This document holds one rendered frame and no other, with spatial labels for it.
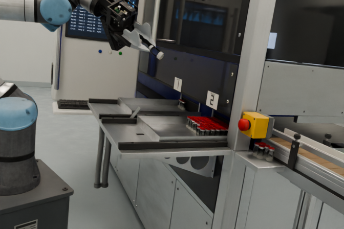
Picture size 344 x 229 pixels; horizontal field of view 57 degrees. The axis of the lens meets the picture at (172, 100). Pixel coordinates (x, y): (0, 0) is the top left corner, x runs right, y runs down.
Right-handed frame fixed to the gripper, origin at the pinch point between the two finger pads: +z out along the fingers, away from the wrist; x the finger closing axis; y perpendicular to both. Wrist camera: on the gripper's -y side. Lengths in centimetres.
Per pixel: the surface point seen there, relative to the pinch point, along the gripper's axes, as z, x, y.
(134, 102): -15, 24, -69
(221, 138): 31.3, 12.9, -29.8
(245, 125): 35.1, 11.1, -13.5
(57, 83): -57, 10, -82
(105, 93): -40, 31, -94
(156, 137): 14.6, -4.9, -28.8
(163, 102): -5, 37, -71
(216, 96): 19.8, 24.9, -27.2
